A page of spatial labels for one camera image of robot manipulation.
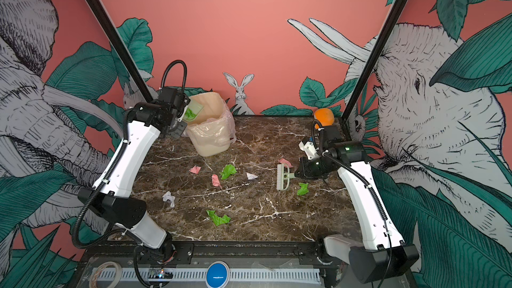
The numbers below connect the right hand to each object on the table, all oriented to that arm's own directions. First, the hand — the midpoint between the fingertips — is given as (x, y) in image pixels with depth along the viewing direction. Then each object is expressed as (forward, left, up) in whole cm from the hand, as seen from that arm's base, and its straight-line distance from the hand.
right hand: (294, 171), depth 69 cm
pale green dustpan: (+25, +40, +6) cm, 48 cm away
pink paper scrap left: (+14, +45, -24) cm, 52 cm away
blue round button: (-29, +27, -23) cm, 46 cm away
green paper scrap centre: (+13, +28, -23) cm, 39 cm away
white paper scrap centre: (+11, +18, -25) cm, 33 cm away
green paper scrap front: (-10, +30, -24) cm, 40 cm away
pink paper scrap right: (+20, 0, -25) cm, 32 cm away
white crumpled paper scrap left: (0, +54, -23) cm, 59 cm away
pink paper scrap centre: (+8, +34, -24) cm, 42 cm away
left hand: (+16, +47, +8) cm, 50 cm away
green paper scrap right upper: (+4, -8, -24) cm, 26 cm away
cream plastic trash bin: (+20, +32, -2) cm, 38 cm away
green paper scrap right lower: (+23, +41, +5) cm, 48 cm away
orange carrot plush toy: (+47, -25, -20) cm, 56 cm away
